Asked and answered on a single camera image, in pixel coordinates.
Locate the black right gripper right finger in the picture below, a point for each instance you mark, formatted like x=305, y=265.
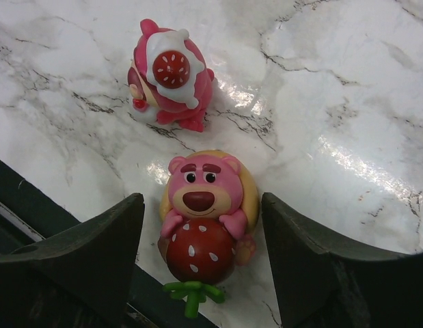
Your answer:
x=325, y=279

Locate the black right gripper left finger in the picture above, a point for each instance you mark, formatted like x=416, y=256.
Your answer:
x=77, y=278

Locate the pink bear donut figure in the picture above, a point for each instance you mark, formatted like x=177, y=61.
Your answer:
x=209, y=211

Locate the pink bear strawberry figure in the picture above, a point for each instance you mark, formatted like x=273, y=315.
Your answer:
x=168, y=78

